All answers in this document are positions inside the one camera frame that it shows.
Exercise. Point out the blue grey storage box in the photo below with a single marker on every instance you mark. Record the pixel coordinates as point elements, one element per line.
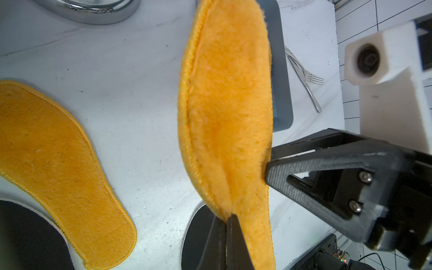
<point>282,104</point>

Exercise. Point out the silver knife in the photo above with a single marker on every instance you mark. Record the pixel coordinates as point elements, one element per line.
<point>302,78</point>

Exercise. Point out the silver fork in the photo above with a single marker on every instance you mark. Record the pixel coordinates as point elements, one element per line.
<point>310,77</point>

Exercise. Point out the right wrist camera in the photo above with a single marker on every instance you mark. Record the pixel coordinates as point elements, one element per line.
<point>389,68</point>

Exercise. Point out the black insole left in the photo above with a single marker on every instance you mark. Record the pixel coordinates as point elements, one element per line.
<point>30,241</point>

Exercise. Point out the chrome glass holder stand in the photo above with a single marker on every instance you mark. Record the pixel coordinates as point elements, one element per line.
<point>92,12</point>

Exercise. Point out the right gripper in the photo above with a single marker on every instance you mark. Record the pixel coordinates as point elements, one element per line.
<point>367,189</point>

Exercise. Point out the black insole right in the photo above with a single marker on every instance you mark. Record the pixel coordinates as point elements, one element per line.
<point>196,237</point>

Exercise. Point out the yellow insole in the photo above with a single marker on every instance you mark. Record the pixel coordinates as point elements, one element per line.
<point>46,153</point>
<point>225,117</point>

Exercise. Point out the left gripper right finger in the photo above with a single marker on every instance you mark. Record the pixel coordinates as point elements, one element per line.
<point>237,255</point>

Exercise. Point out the black insole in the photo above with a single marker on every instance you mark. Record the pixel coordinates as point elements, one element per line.
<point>30,241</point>
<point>196,237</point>

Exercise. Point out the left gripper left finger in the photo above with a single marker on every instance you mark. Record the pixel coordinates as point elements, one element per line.
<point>214,253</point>

